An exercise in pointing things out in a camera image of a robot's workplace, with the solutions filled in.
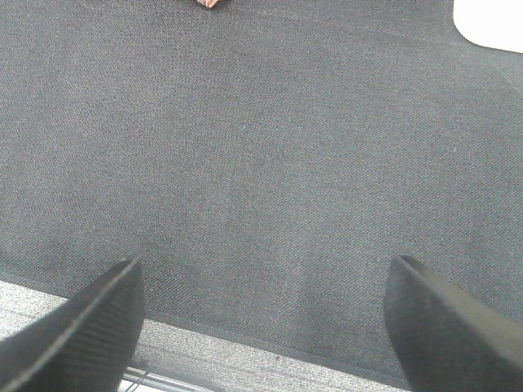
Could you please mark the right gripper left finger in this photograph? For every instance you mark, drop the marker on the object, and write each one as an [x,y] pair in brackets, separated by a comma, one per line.
[86,343]

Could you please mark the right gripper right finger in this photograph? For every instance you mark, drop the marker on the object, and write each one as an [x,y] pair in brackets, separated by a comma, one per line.
[445,339]

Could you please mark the brown microfiber towel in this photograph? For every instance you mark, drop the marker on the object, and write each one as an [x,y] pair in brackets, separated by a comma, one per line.
[209,4]

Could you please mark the black table mat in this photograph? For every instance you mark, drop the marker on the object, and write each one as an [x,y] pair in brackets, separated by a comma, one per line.
[263,161]

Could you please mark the white plastic bin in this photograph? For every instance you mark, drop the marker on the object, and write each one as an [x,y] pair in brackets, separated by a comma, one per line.
[494,24]

